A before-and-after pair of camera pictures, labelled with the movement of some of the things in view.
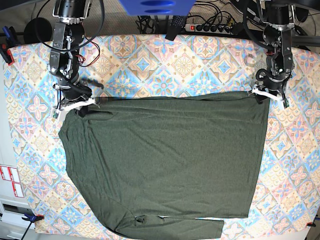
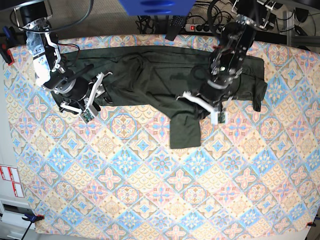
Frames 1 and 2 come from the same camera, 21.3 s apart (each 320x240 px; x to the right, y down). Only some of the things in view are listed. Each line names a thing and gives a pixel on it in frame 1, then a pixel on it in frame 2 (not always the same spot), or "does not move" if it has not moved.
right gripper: x=273 y=79 to x=212 y=92
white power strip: x=208 y=28 does not move
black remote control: x=177 y=23 does not move
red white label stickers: x=11 y=174 does not move
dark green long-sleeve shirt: x=177 y=166 to x=158 y=78
